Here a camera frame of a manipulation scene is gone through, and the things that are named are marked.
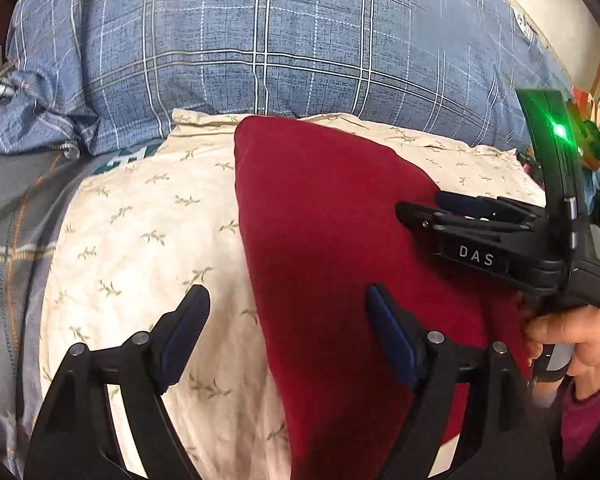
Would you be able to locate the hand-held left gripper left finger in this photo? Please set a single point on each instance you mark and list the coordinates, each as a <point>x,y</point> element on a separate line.
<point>180,340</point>

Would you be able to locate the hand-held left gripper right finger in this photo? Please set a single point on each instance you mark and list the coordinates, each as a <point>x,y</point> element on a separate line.
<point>390,340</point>

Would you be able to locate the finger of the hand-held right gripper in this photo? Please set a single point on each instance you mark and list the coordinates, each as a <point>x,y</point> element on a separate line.
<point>460,225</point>
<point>472,204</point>

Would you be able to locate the red pillowcase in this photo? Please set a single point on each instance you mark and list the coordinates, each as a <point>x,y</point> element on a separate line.
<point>320,220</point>

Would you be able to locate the person's right forearm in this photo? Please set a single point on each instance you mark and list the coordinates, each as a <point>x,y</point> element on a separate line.
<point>582,420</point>

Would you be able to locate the person's right hand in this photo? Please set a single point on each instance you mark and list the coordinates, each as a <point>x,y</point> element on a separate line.
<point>595,340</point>

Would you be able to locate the cream floral pillow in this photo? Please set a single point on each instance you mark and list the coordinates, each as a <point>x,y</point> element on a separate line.
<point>145,240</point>

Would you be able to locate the grey bedsheet with orange lines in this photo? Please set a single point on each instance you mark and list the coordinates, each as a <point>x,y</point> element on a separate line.
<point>10,280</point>

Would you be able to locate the blue plaid pillow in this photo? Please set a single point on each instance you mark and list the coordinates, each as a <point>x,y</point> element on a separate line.
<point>230,35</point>

